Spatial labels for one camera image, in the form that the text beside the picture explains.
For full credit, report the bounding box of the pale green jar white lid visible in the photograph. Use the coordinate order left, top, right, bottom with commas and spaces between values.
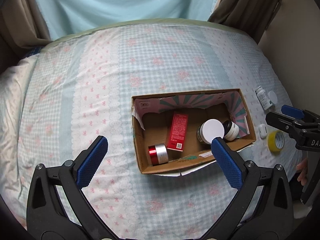
268, 90, 278, 105

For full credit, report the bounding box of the white pill bottle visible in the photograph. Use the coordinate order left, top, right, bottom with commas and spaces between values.
255, 86, 272, 111

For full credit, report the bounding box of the red cosmetics carton box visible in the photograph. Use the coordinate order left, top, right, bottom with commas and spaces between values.
166, 112, 188, 152

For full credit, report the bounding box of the white earbuds case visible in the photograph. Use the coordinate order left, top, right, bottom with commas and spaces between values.
258, 124, 268, 139

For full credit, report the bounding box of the brown cardboard box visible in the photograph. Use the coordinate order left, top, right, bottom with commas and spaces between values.
132, 88, 256, 176

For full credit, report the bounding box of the person's right hand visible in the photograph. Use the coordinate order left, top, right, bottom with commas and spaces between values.
296, 158, 308, 186

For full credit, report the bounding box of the light blue curtain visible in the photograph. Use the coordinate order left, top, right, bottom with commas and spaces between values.
35, 0, 218, 40

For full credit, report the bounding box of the small white black jar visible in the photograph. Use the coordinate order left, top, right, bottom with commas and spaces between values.
223, 120, 240, 141

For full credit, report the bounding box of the green label jar white lid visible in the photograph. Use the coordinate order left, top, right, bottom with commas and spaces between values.
197, 119, 225, 145

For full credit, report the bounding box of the yellow tape roll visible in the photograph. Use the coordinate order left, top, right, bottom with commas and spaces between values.
267, 130, 285, 153

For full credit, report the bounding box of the brown curtain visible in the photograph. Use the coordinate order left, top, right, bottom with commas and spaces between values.
1, 0, 281, 70

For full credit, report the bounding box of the checkered floral bed sheet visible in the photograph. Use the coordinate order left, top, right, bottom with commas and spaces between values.
1, 21, 291, 239

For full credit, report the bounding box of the red lid silver jar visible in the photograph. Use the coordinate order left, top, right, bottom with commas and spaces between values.
148, 144, 169, 166

